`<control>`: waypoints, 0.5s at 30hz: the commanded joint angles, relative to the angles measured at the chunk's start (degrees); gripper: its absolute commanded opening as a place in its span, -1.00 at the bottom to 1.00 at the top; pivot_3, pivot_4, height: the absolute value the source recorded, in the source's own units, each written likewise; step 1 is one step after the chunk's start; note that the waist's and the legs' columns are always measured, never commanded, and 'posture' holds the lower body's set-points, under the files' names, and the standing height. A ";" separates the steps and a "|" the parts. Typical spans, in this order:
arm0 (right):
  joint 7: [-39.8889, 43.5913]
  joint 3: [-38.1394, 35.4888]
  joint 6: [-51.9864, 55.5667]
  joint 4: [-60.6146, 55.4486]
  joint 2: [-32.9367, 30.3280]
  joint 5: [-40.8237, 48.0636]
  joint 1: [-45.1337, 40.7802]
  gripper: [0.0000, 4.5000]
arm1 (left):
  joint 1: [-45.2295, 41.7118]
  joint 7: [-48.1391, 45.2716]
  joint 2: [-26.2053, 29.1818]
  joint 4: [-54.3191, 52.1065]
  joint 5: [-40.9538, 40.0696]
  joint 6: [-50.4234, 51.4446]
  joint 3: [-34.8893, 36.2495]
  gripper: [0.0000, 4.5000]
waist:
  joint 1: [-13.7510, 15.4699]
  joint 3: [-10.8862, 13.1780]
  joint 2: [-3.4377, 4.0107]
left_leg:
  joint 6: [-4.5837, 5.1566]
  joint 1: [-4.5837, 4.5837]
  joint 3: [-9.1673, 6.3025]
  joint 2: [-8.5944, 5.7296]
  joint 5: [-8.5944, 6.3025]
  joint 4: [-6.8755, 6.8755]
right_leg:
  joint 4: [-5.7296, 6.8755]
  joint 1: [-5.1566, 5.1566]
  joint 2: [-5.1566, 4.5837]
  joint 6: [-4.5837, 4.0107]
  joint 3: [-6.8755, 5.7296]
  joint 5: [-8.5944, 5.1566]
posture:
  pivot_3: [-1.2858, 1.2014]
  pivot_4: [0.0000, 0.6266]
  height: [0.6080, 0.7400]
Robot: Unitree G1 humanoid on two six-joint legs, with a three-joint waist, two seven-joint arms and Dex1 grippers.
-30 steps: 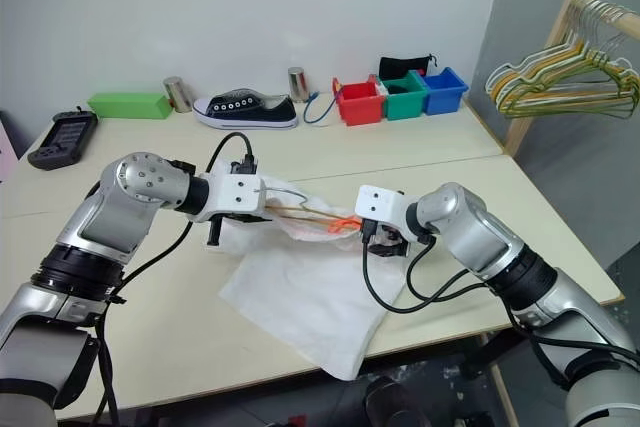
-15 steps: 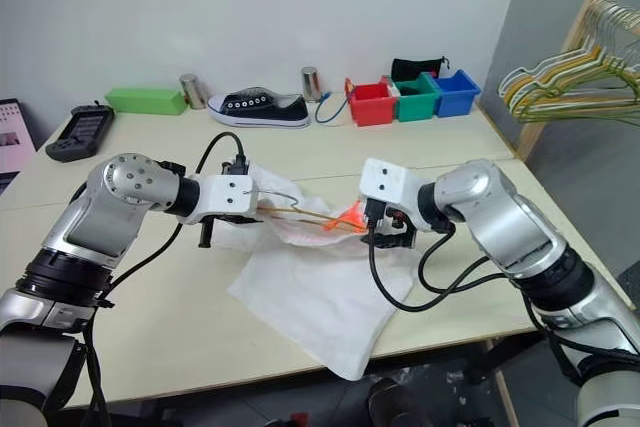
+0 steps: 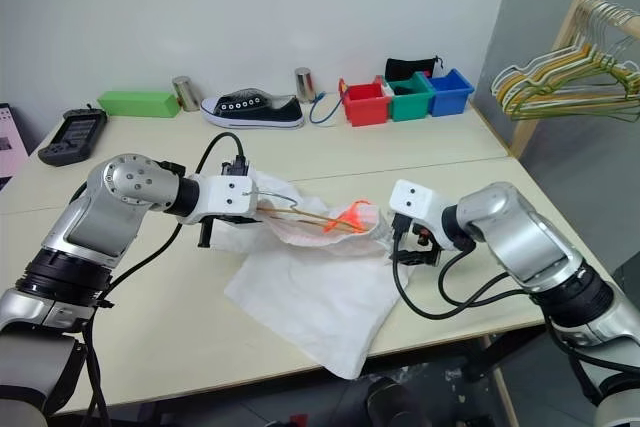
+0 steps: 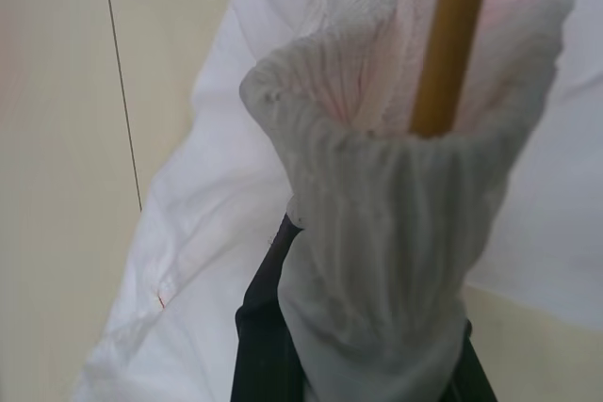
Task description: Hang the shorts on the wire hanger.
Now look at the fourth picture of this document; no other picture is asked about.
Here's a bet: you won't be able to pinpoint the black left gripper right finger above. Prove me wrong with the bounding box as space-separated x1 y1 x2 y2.
442 319 500 402

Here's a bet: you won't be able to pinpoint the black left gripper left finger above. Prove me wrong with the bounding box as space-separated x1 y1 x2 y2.
230 211 311 402

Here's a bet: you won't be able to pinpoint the white cloth shorts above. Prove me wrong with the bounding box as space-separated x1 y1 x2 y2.
80 0 603 402

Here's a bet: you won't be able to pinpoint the yellow wooden rod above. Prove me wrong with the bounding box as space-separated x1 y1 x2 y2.
408 0 497 140

